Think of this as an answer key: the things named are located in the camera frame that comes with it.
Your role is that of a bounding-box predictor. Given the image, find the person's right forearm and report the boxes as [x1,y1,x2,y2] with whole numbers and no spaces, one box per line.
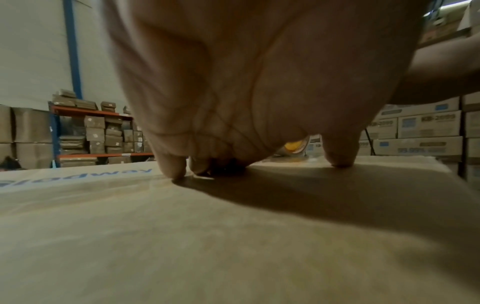
[387,35,480,106]

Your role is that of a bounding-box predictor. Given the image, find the person's left hand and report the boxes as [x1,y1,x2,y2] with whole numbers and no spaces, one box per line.
[102,0,432,180]

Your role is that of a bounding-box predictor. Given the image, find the large wrapped brown boxes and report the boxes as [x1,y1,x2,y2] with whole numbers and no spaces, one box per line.
[0,104,54,164]

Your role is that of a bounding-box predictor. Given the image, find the blue and orange shelf rack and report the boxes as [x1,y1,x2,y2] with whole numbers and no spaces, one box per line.
[47,0,156,169]

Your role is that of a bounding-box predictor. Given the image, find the yellow tape roll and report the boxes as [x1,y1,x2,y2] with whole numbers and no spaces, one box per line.
[275,135,312,159]

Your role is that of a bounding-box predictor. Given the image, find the pile of small brown boxes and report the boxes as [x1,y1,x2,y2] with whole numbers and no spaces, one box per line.
[51,89,156,168]

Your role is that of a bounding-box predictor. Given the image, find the brown cardboard box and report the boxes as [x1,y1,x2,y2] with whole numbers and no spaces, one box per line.
[0,156,480,304]

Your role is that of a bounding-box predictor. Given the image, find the stack of white cartons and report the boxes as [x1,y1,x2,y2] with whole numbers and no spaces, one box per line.
[357,92,480,191]

